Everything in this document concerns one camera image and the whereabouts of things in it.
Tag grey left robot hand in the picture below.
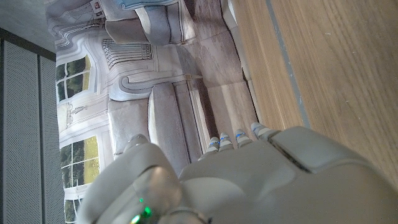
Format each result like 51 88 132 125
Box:
76 121 398 224

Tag dark perforated partition panel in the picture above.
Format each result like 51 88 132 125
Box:
0 27 66 224

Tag printed sofa room backdrop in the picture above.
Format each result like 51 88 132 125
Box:
45 0 265 224

